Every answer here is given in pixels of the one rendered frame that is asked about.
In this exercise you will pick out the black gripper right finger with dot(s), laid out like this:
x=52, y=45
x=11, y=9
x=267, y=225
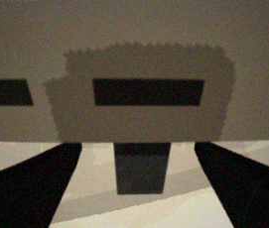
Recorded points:
x=240, y=184

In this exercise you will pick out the black two-prong charger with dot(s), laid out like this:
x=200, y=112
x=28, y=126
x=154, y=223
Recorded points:
x=140, y=168

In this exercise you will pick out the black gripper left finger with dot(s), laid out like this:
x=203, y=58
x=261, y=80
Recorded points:
x=31, y=191

